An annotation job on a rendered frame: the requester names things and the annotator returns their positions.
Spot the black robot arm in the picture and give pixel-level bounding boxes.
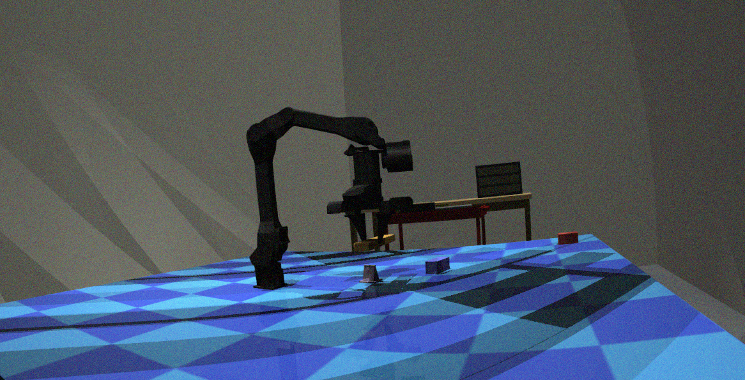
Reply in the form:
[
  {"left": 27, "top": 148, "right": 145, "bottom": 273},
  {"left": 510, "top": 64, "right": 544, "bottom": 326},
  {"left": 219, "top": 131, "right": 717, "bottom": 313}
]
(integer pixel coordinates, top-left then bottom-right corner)
[{"left": 247, "top": 107, "right": 413, "bottom": 290}]

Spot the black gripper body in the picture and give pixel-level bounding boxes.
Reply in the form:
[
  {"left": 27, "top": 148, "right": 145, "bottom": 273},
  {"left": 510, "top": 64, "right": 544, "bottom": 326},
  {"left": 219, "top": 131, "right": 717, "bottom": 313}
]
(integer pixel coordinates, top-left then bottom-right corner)
[{"left": 327, "top": 173, "right": 413, "bottom": 215}]

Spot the red rectangular block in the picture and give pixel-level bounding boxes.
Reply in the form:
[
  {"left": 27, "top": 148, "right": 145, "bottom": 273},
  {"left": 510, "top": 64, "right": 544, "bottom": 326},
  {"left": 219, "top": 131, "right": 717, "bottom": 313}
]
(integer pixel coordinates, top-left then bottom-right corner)
[{"left": 558, "top": 232, "right": 578, "bottom": 245}]

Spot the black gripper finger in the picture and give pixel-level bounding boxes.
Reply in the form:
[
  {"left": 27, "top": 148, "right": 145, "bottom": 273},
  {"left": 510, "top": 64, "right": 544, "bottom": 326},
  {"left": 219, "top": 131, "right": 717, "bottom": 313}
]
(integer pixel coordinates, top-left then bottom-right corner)
[
  {"left": 344, "top": 213, "right": 367, "bottom": 241},
  {"left": 376, "top": 211, "right": 396, "bottom": 244}
]

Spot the orange bar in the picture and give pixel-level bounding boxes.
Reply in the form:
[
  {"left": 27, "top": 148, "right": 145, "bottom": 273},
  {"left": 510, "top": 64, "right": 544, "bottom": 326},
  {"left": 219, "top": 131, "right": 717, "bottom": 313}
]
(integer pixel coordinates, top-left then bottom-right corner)
[{"left": 354, "top": 234, "right": 395, "bottom": 251}]

